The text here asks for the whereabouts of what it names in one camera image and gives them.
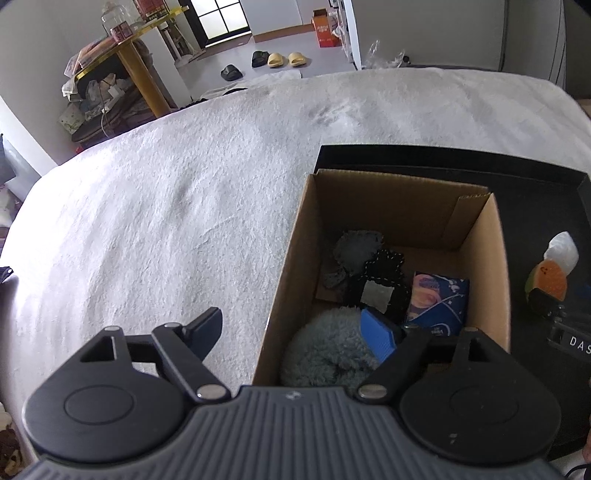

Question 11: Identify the black slipper far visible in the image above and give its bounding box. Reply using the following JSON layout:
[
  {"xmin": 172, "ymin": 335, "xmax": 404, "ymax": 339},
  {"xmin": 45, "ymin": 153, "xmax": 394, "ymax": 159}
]
[{"xmin": 250, "ymin": 50, "xmax": 270, "ymax": 68}]

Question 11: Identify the blue tissue packet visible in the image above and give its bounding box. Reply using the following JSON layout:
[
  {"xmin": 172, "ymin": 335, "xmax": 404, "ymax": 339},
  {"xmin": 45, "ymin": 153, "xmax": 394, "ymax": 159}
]
[{"xmin": 407, "ymin": 272, "xmax": 470, "ymax": 337}]

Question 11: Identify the white soft object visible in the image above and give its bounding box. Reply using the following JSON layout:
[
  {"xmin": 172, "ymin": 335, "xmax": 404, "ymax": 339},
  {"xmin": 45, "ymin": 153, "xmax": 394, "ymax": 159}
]
[{"xmin": 544, "ymin": 231, "xmax": 579, "ymax": 276}]

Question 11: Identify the light blue fluffy plush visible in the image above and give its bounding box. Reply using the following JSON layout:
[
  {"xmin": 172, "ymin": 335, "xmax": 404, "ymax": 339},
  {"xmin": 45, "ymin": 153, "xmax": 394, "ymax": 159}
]
[{"xmin": 280, "ymin": 307, "xmax": 380, "ymax": 393}]

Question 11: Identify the dark grey knitted cloth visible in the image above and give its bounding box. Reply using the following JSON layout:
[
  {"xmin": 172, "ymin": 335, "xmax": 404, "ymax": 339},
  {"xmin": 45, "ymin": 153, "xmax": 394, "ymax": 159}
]
[{"xmin": 322, "ymin": 230, "xmax": 384, "ymax": 289}]

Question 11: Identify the beige slipper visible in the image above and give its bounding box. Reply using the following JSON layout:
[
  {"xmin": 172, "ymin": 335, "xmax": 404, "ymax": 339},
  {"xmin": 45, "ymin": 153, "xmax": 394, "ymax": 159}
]
[
  {"xmin": 266, "ymin": 52, "xmax": 286, "ymax": 69},
  {"xmin": 287, "ymin": 52, "xmax": 308, "ymax": 68}
]

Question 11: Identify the black slipper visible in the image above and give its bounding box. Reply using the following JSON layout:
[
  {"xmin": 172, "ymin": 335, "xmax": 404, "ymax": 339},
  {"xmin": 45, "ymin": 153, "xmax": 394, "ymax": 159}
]
[
  {"xmin": 221, "ymin": 64, "xmax": 243, "ymax": 82},
  {"xmin": 250, "ymin": 50, "xmax": 270, "ymax": 68}
]

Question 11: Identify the brown cardboard box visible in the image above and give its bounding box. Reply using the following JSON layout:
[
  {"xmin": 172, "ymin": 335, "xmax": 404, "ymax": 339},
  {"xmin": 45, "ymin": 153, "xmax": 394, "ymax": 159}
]
[{"xmin": 252, "ymin": 170, "xmax": 511, "ymax": 386}]

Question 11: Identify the orange round soft toy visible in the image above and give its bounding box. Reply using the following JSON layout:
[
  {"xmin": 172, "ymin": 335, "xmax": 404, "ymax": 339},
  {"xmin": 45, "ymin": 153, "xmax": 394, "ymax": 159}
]
[{"xmin": 525, "ymin": 259, "xmax": 567, "ymax": 301}]

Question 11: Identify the dark framed window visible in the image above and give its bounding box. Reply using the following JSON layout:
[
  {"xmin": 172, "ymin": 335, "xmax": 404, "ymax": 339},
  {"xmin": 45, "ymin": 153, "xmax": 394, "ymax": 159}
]
[{"xmin": 178, "ymin": 0, "xmax": 250, "ymax": 48}]

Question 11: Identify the person's right hand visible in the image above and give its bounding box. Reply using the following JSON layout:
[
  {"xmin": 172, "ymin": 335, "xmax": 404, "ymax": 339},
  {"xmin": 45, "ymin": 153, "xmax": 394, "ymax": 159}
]
[{"xmin": 581, "ymin": 431, "xmax": 591, "ymax": 463}]

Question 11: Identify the clutter pile under table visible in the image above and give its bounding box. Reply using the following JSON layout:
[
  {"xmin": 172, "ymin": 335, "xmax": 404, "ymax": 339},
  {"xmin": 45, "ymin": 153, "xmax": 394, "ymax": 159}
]
[{"xmin": 59, "ymin": 53, "xmax": 155, "ymax": 150}]

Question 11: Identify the clear glass jar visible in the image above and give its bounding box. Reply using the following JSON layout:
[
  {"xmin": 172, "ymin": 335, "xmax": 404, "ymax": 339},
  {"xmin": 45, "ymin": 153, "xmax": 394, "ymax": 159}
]
[{"xmin": 101, "ymin": 1, "xmax": 133, "ymax": 44}]

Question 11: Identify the yellow round table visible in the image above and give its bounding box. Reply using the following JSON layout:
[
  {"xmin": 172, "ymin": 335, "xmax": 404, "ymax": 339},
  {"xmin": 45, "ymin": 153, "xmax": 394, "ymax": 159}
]
[{"xmin": 73, "ymin": 6, "xmax": 189, "ymax": 118}]

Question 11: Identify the beige slipper left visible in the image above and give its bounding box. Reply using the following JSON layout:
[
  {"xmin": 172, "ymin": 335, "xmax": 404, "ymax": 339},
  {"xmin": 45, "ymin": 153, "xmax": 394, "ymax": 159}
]
[{"xmin": 266, "ymin": 52, "xmax": 286, "ymax": 69}]

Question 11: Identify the orange cardboard box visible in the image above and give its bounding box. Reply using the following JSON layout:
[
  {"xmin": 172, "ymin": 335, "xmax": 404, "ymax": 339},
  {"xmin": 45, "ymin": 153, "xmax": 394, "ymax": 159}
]
[{"xmin": 311, "ymin": 8, "xmax": 341, "ymax": 48}]

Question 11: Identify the clear plastic bag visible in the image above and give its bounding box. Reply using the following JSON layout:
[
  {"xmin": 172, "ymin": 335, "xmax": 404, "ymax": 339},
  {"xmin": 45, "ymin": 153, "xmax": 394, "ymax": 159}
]
[{"xmin": 363, "ymin": 40, "xmax": 411, "ymax": 70}]

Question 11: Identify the beige slipper right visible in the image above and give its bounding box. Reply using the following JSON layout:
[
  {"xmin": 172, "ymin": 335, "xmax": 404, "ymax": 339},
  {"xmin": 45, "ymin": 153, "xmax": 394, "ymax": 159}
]
[{"xmin": 287, "ymin": 52, "xmax": 308, "ymax": 68}]

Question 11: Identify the black tray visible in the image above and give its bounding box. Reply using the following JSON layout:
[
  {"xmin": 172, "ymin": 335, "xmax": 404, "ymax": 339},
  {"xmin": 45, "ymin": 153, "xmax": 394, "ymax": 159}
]
[{"xmin": 315, "ymin": 145, "xmax": 590, "ymax": 460}]

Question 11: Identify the white fuzzy blanket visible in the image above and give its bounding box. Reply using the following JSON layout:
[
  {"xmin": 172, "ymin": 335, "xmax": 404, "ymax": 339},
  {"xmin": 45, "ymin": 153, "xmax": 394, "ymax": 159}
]
[{"xmin": 1, "ymin": 68, "xmax": 590, "ymax": 479}]

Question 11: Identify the black slipper near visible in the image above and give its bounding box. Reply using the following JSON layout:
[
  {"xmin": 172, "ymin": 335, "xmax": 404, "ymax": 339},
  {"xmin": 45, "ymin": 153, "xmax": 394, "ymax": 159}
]
[{"xmin": 221, "ymin": 64, "xmax": 243, "ymax": 82}]

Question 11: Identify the white shelf unit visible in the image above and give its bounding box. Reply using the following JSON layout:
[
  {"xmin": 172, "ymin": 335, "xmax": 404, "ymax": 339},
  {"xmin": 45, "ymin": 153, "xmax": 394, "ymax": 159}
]
[{"xmin": 337, "ymin": 0, "xmax": 363, "ymax": 70}]

